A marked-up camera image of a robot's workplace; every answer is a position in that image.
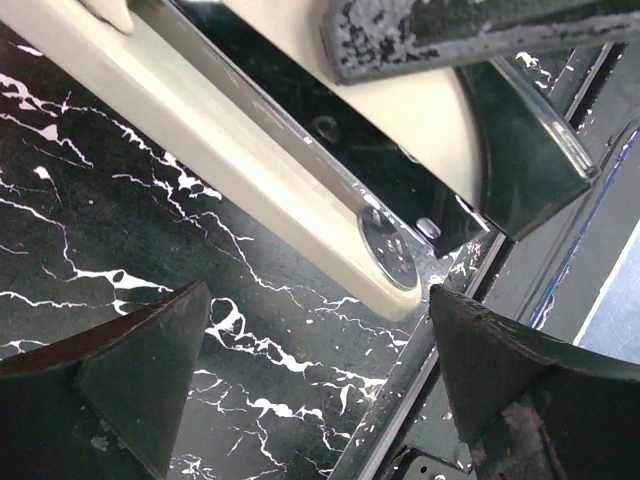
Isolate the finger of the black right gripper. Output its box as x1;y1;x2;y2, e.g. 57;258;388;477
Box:
320;0;639;85

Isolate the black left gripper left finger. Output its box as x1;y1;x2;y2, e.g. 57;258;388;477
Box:
1;282;210;479

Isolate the beige stapler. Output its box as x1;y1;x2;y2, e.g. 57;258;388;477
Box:
1;1;598;321

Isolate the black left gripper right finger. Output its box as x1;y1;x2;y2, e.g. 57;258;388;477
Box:
429;285;639;479

